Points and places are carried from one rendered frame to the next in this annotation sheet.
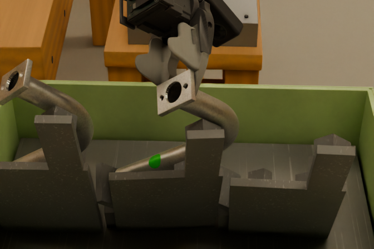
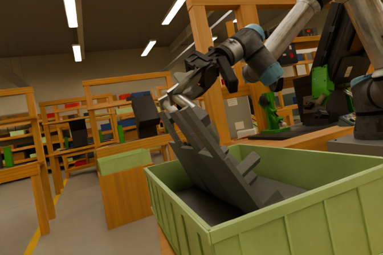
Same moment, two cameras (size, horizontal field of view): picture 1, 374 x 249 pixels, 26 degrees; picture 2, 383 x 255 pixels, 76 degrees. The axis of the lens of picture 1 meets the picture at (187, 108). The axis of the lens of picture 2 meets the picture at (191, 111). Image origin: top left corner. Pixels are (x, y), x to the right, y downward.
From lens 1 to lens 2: 1.03 m
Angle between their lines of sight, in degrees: 73
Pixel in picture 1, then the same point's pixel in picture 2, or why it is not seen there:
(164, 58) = (192, 89)
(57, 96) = (171, 108)
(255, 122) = (323, 179)
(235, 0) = not seen: outside the picture
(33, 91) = (164, 104)
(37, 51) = not seen: hidden behind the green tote
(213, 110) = (184, 103)
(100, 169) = not seen: hidden behind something
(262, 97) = (322, 159)
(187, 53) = (181, 77)
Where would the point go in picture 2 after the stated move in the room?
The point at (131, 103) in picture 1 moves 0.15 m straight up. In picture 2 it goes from (270, 157) to (261, 115)
